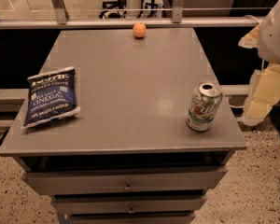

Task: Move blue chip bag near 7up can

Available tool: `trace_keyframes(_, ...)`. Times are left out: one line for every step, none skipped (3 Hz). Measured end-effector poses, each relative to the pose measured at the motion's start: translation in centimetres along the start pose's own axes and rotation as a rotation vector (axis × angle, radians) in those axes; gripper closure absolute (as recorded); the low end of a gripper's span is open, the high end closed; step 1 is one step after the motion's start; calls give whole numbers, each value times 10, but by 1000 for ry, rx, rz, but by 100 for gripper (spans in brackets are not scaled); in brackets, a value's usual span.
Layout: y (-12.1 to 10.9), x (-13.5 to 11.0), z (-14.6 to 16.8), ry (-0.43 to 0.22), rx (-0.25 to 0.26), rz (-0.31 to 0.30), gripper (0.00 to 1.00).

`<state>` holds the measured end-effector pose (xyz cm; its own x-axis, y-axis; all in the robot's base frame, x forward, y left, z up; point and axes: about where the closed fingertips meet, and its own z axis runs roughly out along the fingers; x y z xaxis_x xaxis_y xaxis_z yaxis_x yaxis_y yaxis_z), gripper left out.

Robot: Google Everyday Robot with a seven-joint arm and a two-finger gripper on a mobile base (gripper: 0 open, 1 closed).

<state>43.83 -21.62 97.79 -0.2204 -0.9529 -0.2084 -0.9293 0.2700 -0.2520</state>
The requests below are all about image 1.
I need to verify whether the green 7up can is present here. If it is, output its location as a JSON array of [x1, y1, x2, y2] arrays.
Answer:
[[186, 80, 223, 132]]

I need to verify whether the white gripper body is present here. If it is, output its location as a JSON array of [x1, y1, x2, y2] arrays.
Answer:
[[258, 0, 280, 64]]

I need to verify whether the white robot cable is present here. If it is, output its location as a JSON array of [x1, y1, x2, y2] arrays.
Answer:
[[243, 14, 261, 25]]

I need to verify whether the bottom grey drawer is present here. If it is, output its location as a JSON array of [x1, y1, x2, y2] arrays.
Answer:
[[70, 212, 195, 224]]

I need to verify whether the black office chair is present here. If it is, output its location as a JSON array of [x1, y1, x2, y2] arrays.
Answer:
[[99, 0, 126, 19]]

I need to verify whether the orange fruit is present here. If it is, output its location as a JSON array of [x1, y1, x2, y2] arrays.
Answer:
[[133, 22, 147, 38]]

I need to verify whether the blue potato chip bag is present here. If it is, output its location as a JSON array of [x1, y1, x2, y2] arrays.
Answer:
[[23, 66, 80, 129]]

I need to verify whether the grey drawer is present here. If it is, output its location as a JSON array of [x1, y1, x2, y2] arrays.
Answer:
[[70, 212, 195, 224], [52, 194, 206, 215], [22, 166, 227, 195]]

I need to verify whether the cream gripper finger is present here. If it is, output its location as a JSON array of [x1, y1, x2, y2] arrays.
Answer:
[[242, 63, 280, 126], [238, 25, 259, 49]]

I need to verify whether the grey drawer cabinet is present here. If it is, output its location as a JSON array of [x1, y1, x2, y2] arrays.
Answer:
[[0, 27, 248, 224]]

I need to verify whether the metal railing frame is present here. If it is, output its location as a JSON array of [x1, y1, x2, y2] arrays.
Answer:
[[0, 0, 276, 29]]

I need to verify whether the top grey drawer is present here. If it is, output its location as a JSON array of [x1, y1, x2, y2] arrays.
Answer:
[[22, 166, 227, 195]]

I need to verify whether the middle grey drawer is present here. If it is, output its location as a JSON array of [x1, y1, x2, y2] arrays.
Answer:
[[52, 194, 206, 215]]

